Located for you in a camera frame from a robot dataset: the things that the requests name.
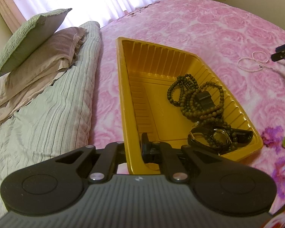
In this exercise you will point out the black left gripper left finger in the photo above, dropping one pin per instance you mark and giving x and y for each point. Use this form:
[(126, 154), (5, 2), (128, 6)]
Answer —
[(56, 184)]

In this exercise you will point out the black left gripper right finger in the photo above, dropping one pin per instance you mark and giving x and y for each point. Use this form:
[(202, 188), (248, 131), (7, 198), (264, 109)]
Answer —
[(220, 184)]

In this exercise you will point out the gold plastic tray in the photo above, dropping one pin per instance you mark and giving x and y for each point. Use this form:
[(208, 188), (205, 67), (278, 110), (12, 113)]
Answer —
[(146, 71)]

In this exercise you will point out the pink rose bedspread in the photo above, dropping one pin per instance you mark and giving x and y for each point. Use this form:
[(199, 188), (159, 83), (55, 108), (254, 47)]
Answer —
[(223, 36)]

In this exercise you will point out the black wristwatch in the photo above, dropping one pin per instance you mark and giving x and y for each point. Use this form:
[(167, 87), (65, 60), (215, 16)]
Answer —
[(219, 140)]

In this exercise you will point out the striped grey quilt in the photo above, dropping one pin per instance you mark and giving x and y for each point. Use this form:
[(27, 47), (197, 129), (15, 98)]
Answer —
[(56, 121)]

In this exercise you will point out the mauve pillow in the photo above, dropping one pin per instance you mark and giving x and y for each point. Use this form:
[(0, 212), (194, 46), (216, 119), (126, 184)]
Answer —
[(44, 66)]

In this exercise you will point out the green textured pillow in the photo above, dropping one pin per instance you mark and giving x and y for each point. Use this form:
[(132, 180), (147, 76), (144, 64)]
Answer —
[(28, 37)]

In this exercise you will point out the pink drape curtain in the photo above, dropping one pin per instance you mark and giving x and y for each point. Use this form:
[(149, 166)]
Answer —
[(11, 14)]

